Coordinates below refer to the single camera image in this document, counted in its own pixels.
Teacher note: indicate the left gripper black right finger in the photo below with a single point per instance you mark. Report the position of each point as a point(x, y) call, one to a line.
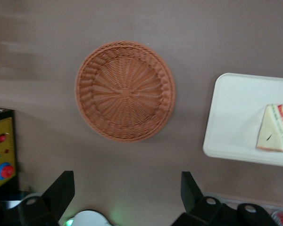
point(193, 202)

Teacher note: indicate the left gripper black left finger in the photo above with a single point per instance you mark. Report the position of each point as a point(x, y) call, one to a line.
point(56, 200)

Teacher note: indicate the triangular sandwich white bread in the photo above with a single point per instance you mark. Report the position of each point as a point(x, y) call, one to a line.
point(271, 131)

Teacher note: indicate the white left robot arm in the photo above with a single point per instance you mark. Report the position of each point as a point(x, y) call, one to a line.
point(89, 219)

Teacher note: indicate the cream rectangular plastic tray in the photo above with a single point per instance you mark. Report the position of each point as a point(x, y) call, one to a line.
point(235, 113)

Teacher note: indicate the round brown wicker basket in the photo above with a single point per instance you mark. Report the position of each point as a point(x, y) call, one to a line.
point(125, 91)

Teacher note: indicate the black yellow control box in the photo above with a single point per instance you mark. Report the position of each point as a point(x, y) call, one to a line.
point(2, 150)

